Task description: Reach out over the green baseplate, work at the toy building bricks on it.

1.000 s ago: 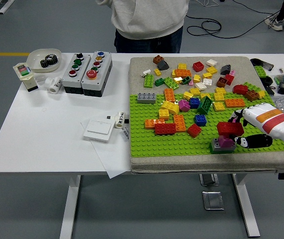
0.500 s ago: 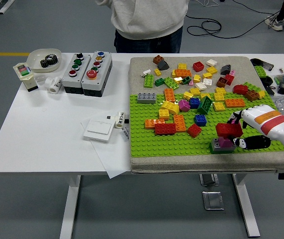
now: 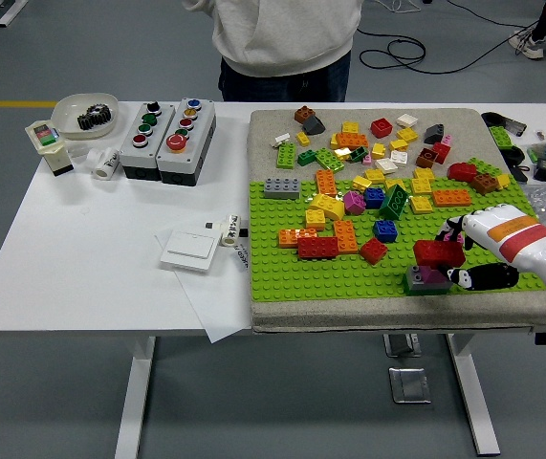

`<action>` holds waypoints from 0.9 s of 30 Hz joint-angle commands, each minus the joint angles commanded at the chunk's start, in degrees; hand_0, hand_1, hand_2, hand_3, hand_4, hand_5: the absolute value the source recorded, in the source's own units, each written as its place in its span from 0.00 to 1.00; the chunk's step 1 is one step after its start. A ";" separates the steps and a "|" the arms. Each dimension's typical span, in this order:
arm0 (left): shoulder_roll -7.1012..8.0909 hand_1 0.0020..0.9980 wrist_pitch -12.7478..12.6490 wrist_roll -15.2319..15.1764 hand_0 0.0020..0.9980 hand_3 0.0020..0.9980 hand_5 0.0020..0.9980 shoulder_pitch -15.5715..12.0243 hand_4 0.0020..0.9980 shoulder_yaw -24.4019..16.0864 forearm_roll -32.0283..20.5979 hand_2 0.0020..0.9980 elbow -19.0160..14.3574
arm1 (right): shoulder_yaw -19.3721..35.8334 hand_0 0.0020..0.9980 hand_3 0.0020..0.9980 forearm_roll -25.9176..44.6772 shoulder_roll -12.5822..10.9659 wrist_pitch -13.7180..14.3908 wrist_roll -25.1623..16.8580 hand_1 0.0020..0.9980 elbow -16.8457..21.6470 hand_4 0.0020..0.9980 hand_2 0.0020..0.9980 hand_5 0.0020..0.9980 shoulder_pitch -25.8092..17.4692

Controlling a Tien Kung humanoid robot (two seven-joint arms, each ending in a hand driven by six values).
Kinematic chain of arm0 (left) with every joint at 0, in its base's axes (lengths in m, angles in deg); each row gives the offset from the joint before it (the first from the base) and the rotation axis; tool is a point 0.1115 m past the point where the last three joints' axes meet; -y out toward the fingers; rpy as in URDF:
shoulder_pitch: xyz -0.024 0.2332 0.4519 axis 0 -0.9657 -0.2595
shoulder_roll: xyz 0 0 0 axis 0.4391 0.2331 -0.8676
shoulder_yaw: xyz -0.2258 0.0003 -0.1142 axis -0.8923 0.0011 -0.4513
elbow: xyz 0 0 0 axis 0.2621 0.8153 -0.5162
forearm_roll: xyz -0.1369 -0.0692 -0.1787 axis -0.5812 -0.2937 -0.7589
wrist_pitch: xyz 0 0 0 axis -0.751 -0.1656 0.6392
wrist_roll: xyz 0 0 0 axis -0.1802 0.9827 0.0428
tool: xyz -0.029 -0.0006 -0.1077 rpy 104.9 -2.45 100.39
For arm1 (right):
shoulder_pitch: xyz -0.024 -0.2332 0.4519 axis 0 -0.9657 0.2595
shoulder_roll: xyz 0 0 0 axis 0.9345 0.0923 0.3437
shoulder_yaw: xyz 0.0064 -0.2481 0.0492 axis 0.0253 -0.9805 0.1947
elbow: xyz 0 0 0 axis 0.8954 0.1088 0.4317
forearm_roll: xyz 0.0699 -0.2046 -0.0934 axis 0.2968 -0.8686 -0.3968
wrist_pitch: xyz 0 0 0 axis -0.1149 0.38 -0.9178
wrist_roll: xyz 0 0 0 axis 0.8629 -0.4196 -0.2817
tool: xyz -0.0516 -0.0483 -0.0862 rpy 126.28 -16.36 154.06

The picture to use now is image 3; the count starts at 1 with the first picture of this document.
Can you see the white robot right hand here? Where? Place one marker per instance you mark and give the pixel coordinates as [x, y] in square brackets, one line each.
[511, 234]

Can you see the red eight-stud brick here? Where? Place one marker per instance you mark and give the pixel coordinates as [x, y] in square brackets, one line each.
[437, 251]
[318, 247]

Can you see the green studded baseplate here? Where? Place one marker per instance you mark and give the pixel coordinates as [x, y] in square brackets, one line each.
[277, 272]

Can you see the brown square brick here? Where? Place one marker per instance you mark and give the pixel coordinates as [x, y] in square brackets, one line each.
[427, 158]
[484, 182]
[304, 114]

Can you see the orange eight-stud brick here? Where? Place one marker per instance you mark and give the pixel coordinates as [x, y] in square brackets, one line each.
[326, 182]
[350, 139]
[296, 236]
[452, 197]
[345, 235]

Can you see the red rounded brick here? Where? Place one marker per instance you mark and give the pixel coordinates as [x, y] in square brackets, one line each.
[461, 171]

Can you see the yellow square brick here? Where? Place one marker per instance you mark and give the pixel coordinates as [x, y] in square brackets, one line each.
[333, 141]
[315, 220]
[375, 175]
[421, 204]
[424, 173]
[421, 185]
[394, 181]
[350, 127]
[398, 144]
[362, 182]
[407, 135]

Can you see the lime green long brick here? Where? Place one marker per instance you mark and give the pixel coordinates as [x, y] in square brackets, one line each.
[500, 137]

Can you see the small metal screw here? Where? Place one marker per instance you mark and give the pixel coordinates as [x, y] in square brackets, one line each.
[540, 132]

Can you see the dark rectangular card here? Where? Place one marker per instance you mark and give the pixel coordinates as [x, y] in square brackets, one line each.
[514, 127]

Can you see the red square brick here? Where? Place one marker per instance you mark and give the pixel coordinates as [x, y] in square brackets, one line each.
[381, 127]
[441, 152]
[373, 251]

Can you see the dark grey base brick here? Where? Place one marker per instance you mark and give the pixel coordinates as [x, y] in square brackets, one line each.
[416, 285]

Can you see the small pink brick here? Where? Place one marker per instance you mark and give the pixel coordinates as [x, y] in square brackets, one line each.
[447, 139]
[367, 160]

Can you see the blue square brick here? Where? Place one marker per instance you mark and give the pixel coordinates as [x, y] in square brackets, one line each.
[374, 197]
[385, 230]

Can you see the dark grey slope brick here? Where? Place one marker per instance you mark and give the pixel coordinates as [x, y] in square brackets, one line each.
[433, 133]
[313, 125]

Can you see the small yellow narrow brick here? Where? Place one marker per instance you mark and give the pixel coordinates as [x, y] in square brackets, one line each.
[302, 138]
[378, 150]

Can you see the magenta square brick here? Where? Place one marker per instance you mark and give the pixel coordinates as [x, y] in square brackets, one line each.
[354, 202]

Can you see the white table leg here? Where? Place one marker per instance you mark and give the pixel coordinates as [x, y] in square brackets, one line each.
[134, 406]
[473, 397]

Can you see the dark green hollow brick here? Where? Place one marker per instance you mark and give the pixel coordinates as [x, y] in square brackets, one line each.
[358, 153]

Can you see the metal floor outlet plate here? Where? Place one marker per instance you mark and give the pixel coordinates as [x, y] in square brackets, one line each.
[408, 385]

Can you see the large yellow rounded brick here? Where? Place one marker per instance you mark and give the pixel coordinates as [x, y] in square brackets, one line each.
[327, 205]

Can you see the shiny yellow brick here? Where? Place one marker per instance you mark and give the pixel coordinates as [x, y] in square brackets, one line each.
[342, 153]

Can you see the person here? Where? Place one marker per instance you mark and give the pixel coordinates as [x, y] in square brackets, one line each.
[533, 45]
[277, 38]

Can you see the green eight-stud brick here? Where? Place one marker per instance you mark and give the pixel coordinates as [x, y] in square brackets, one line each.
[329, 159]

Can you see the small dark green brick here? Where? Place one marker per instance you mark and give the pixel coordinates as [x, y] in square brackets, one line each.
[307, 158]

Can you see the light grey eight-stud brick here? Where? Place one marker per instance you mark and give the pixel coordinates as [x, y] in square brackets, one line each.
[282, 188]

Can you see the small white brick piece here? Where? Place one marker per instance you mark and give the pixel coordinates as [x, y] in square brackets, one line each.
[281, 139]

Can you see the white written label strip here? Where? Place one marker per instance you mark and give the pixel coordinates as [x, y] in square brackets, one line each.
[244, 260]

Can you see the white labelled cylinder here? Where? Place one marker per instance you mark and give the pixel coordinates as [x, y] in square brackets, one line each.
[229, 229]

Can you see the small black square chip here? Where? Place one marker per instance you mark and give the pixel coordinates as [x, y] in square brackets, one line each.
[208, 224]

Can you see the clear plastic sheet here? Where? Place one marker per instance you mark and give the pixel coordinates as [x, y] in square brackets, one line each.
[215, 311]

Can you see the grey emergency-stop control box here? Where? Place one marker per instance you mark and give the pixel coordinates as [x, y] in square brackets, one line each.
[196, 143]

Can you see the grey four-button control box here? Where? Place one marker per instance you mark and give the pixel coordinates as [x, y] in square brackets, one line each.
[129, 158]

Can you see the white pipe tee fitting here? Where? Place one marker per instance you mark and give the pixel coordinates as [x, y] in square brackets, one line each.
[105, 165]

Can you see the black gear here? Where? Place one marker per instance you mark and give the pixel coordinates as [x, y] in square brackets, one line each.
[86, 122]
[100, 112]

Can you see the small clear plastic piece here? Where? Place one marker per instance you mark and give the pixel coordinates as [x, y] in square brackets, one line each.
[77, 152]

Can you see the white bowl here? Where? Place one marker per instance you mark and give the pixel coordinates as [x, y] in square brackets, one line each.
[69, 115]

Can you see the white desk foot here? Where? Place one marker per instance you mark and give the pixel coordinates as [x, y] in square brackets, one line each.
[12, 13]

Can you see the white wall switch plate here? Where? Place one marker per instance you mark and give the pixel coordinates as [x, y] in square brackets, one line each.
[189, 248]

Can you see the white switch unit coloured display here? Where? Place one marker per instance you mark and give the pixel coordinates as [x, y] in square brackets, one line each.
[57, 158]

